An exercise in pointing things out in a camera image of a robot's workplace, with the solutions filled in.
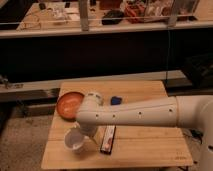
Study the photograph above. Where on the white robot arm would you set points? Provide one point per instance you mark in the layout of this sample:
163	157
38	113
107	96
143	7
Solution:
192	112

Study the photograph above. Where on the black bag on shelf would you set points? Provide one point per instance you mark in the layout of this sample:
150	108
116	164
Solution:
112	17

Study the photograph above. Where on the red tool on shelf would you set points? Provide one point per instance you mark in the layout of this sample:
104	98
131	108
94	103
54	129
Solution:
134	13

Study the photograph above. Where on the orange ceramic bowl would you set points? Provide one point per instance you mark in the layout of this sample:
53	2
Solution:
68	104

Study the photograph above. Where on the white ceramic cup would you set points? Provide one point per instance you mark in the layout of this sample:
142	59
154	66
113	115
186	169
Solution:
74	140

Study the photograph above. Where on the metal shelf post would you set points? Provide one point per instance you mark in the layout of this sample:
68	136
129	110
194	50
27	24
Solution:
83	11

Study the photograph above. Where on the blue sponge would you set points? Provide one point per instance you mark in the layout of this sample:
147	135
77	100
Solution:
116	100

